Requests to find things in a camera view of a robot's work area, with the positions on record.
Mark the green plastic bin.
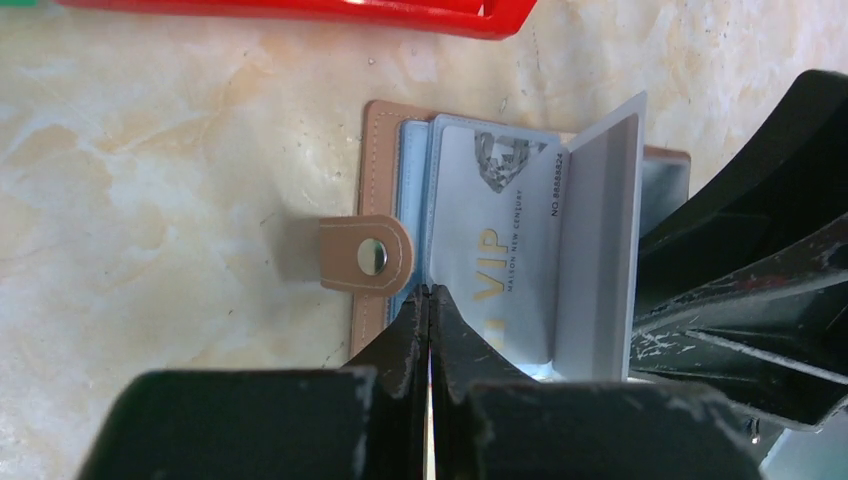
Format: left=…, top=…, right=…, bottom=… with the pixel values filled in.
left=0, top=0, right=39, bottom=8

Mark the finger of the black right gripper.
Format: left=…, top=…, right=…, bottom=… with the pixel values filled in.
left=630, top=70, right=847, bottom=430

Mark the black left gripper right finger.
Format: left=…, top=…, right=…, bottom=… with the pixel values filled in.
left=429, top=285, right=761, bottom=479

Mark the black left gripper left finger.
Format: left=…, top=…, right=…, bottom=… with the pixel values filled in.
left=79, top=286, right=430, bottom=479

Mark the red plastic bin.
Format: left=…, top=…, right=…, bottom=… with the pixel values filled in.
left=61, top=0, right=537, bottom=40

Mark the white VIP card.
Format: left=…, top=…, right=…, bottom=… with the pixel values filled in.
left=427, top=117, right=569, bottom=365

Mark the brown leather card holder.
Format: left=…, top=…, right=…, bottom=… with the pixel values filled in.
left=319, top=94, right=691, bottom=381

